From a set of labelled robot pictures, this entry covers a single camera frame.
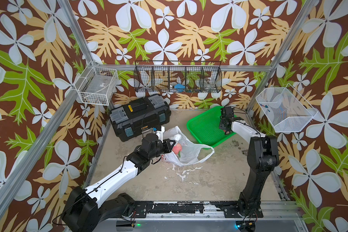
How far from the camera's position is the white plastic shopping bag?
75 cm

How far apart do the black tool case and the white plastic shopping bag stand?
0.18 meters

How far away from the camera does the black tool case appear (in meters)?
0.93
